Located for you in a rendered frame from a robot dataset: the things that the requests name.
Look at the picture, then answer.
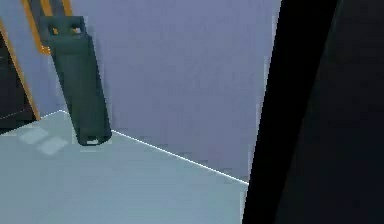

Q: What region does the orange framed window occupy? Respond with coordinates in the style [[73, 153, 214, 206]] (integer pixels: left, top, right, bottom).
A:
[[21, 0, 74, 56]]

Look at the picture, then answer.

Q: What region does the orange framed dark doorway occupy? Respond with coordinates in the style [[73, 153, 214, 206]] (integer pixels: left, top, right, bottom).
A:
[[0, 19, 42, 135]]

